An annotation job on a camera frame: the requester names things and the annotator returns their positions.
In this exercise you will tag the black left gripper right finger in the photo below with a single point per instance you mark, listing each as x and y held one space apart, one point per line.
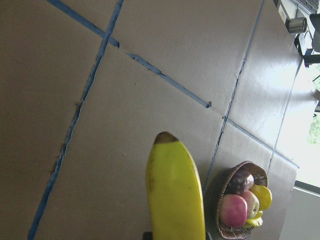
208 236

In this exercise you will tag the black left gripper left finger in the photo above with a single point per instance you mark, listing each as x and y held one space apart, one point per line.
148 235

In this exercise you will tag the yellow banana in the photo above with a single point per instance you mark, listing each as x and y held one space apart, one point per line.
174 191

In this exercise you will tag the brown wicker basket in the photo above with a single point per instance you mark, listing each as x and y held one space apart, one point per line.
260 178

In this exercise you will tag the red apple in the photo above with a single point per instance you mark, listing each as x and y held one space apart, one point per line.
233 211

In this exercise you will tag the yellow star fruit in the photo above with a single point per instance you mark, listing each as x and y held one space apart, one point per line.
256 221

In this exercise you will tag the pale green apple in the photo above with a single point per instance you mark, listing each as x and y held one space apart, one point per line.
253 204

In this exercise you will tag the dark purple eggplant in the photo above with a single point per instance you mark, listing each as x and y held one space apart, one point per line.
241 182

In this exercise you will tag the yellow pear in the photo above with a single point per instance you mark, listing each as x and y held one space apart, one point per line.
264 196

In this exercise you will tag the silver metal cylinder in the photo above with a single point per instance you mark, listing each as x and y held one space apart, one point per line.
296 25

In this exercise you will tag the black box with label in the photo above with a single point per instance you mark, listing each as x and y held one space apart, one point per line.
286 8

